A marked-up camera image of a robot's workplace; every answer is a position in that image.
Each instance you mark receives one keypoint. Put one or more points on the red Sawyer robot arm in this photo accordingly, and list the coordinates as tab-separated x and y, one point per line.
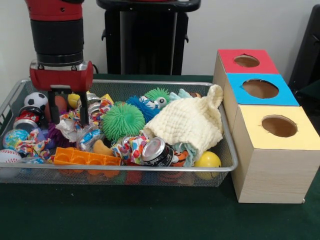
57	32

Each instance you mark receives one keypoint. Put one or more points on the silver mesh bin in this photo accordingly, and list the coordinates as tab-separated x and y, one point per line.
226	150

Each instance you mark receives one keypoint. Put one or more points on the dark green table cloth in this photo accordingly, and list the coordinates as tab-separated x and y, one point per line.
150	215

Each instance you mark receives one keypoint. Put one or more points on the small globe ball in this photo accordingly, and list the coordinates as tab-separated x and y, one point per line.
15	138

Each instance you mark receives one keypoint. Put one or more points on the cream knitted cloth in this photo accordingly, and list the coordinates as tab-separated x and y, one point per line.
187	122

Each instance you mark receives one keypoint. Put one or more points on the large blue spiky ball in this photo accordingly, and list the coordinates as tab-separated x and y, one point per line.
136	103

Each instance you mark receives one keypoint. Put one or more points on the yellow smooth ball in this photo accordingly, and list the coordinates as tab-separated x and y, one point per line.
207	160

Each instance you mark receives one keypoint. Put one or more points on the green spiky toy with eyes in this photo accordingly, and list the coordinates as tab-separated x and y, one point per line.
155	93

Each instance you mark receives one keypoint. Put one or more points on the green covered side table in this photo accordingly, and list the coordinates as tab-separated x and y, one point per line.
312	92

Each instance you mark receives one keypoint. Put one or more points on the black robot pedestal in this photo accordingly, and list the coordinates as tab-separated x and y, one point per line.
147	37

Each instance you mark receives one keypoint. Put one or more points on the orange toy building brick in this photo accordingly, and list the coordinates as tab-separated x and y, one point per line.
85	157

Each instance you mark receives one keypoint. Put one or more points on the small soccer ball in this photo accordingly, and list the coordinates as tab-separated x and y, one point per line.
36	98

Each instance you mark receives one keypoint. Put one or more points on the crushed black can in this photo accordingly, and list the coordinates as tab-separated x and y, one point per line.
156	152

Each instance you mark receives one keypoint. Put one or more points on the small green spiky ball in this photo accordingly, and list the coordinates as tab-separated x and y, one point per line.
122	120

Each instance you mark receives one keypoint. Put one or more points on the black stand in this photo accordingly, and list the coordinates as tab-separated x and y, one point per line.
310	50

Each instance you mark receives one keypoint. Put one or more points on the wooden box with three holes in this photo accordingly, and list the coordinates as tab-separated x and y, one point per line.
275	175

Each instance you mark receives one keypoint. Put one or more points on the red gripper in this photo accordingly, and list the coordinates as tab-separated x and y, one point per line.
62	80

